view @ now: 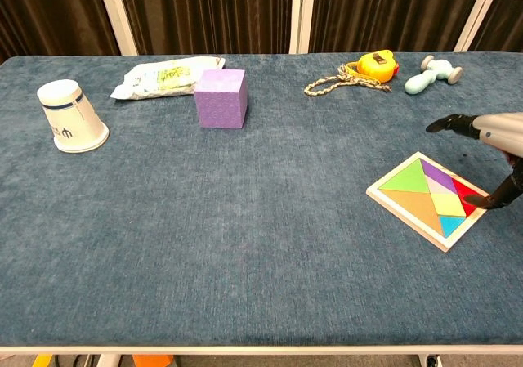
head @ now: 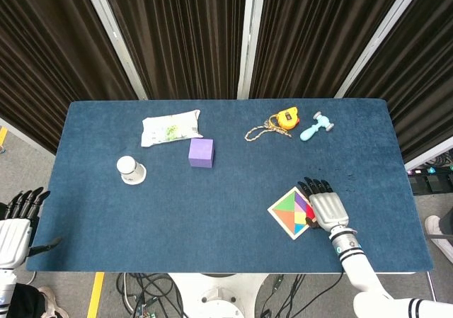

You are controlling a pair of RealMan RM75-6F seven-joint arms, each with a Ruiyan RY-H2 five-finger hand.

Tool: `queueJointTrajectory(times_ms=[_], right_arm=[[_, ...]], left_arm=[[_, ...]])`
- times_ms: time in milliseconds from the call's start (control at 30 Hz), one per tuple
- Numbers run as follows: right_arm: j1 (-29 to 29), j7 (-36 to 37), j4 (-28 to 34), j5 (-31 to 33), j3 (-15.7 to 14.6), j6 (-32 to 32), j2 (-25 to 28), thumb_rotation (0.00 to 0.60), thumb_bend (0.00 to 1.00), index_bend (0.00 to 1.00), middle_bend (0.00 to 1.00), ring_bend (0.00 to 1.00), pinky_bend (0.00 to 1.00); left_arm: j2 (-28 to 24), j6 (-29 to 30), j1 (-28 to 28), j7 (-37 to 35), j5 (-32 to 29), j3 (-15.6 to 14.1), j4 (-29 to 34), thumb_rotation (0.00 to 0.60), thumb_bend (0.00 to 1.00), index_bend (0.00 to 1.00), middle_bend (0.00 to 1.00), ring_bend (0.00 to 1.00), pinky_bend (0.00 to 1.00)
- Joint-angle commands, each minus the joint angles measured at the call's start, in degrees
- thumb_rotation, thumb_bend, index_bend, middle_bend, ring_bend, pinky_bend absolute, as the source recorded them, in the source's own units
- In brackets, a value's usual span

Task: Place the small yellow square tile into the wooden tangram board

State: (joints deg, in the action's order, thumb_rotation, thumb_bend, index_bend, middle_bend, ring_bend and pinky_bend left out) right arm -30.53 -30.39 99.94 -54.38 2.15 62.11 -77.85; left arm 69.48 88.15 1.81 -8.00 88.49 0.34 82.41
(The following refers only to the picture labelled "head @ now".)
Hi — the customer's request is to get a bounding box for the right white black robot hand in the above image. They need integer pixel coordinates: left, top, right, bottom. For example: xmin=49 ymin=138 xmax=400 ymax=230
xmin=296 ymin=177 xmax=350 ymax=232

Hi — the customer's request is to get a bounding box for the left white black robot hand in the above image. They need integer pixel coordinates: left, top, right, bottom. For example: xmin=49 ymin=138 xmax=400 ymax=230
xmin=0 ymin=186 xmax=63 ymax=268

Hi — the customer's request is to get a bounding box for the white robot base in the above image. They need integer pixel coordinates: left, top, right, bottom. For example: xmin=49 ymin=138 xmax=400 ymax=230
xmin=166 ymin=273 xmax=270 ymax=318

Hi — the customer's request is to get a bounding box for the green triangle puzzle piece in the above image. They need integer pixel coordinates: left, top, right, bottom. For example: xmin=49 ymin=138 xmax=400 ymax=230
xmin=275 ymin=190 xmax=297 ymax=212

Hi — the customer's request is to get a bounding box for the orange triangle puzzle piece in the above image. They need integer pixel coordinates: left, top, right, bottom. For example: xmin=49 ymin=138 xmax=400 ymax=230
xmin=274 ymin=210 xmax=298 ymax=234

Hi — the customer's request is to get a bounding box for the white tangram puzzle tray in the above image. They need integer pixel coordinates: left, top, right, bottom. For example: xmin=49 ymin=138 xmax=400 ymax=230
xmin=267 ymin=186 xmax=321 ymax=241

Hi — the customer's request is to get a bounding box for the black trouser leg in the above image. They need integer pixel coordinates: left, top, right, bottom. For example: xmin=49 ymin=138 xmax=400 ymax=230
xmin=6 ymin=283 xmax=49 ymax=318

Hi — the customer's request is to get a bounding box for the white sneaker with black stripe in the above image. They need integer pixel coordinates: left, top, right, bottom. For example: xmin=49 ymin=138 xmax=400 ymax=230
xmin=35 ymin=285 xmax=69 ymax=318

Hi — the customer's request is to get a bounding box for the light blue toy hammer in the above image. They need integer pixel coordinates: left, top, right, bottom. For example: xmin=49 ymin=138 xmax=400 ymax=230
xmin=299 ymin=111 xmax=335 ymax=142

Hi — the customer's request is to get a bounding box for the yellow floor tape strip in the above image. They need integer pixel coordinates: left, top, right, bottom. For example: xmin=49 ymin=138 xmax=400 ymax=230
xmin=86 ymin=271 xmax=106 ymax=318

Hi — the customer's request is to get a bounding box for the yellow tape measure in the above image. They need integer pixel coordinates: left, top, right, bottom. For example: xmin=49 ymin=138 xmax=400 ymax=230
xmin=270 ymin=107 xmax=301 ymax=131

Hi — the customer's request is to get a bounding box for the plain white sneaker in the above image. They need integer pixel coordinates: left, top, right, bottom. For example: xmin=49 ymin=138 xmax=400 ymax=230
xmin=424 ymin=215 xmax=453 ymax=252

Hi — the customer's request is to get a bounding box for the blue felt table mat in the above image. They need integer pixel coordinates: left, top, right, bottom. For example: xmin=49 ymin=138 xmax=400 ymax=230
xmin=25 ymin=100 xmax=435 ymax=274

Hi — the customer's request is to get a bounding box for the grey trouser leg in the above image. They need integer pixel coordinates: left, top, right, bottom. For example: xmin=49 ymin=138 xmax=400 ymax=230
xmin=438 ymin=215 xmax=453 ymax=242

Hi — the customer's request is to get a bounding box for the white paper cup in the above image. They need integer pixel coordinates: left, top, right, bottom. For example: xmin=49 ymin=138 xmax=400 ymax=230
xmin=116 ymin=155 xmax=147 ymax=186

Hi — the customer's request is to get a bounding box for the purple foam cube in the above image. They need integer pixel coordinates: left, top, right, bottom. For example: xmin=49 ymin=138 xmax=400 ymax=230
xmin=188 ymin=137 xmax=214 ymax=169

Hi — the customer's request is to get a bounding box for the dark brown curtain panel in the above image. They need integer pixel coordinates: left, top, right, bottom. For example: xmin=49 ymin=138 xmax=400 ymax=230
xmin=345 ymin=0 xmax=453 ymax=163
xmin=0 ymin=0 xmax=139 ymax=155
xmin=249 ymin=0 xmax=413 ymax=99
xmin=98 ymin=0 xmax=248 ymax=101

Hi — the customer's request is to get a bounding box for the white plastic snack bag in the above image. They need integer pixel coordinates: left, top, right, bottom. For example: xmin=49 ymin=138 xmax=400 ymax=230
xmin=140 ymin=109 xmax=205 ymax=148

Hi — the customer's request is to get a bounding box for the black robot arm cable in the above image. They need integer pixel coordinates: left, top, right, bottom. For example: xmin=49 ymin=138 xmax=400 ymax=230
xmin=328 ymin=272 xmax=345 ymax=300

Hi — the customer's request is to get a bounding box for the black floor cable bundle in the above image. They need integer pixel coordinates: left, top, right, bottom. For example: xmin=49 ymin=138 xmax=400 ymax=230
xmin=116 ymin=273 xmax=188 ymax=318
xmin=260 ymin=273 xmax=305 ymax=318

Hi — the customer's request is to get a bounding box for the braided beige cord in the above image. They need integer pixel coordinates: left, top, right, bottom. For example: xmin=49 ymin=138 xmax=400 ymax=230
xmin=244 ymin=118 xmax=293 ymax=142

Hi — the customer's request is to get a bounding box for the white partition base rail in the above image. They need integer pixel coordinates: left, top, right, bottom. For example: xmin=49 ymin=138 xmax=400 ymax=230
xmin=404 ymin=144 xmax=453 ymax=172

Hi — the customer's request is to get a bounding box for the white partition frame post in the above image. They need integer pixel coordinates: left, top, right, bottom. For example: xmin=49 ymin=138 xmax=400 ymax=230
xmin=334 ymin=0 xmax=424 ymax=99
xmin=80 ymin=0 xmax=148 ymax=101
xmin=236 ymin=0 xmax=267 ymax=101

